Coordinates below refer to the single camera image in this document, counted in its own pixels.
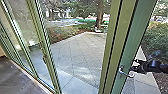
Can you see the green framed glass door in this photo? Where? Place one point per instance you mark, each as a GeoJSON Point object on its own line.
{"type": "Point", "coordinates": [123, 43]}

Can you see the green outdoor shrub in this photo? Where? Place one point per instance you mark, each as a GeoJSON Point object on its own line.
{"type": "Point", "coordinates": [156, 36]}

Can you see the large outdoor tree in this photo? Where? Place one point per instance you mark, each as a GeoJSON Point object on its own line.
{"type": "Point", "coordinates": [99, 13]}

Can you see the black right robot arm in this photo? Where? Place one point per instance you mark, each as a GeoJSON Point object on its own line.
{"type": "Point", "coordinates": [160, 66]}

